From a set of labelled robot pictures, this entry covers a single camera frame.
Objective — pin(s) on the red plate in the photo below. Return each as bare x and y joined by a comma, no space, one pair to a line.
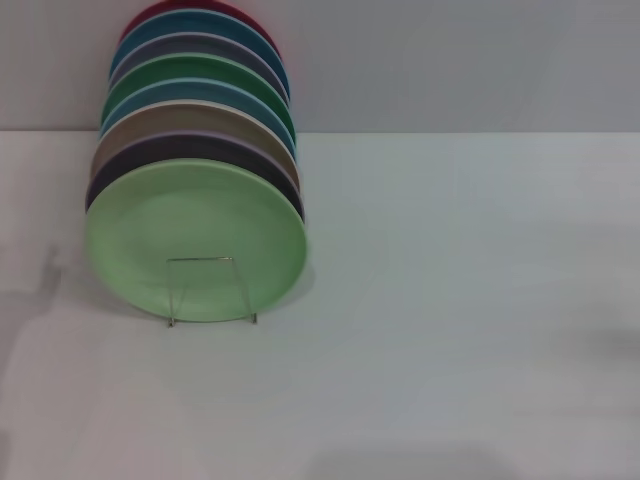
144,12

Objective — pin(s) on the dark green plate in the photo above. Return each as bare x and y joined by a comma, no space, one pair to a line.
190,67

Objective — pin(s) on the grey purple plate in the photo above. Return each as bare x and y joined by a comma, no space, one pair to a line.
200,45

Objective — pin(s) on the clear acrylic plate rack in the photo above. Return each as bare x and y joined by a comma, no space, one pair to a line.
200,258

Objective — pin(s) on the light blue plate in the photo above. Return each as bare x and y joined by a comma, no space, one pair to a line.
190,91

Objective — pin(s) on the lilac plate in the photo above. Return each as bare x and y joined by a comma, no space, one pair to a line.
150,155

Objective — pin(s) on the light green plate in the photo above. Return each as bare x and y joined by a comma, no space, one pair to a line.
200,235

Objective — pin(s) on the tan plate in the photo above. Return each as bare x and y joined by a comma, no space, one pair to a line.
190,120

